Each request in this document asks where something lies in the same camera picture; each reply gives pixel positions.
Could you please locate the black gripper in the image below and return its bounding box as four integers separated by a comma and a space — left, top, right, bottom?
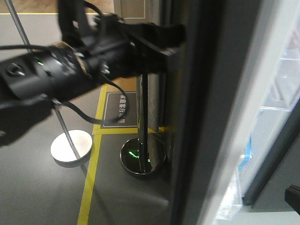
57, 0, 186, 80

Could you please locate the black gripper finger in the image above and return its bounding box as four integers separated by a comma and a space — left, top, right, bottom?
284, 185, 300, 214

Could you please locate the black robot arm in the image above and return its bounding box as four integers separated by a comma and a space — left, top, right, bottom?
0, 0, 186, 146

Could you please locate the fridge door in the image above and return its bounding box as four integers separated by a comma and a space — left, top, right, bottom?
161, 0, 300, 225

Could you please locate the white open fridge body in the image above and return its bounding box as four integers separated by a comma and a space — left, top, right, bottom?
215, 24, 300, 225

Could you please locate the dark floor sign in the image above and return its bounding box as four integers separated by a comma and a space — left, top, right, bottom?
102, 92, 137, 128

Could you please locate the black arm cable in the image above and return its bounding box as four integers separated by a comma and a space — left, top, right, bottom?
0, 44, 126, 125

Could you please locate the chrome stanchion post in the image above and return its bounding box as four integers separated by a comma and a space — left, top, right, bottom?
120, 73, 166, 177

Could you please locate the metal stanchion post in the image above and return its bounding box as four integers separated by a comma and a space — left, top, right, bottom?
4, 0, 93, 163

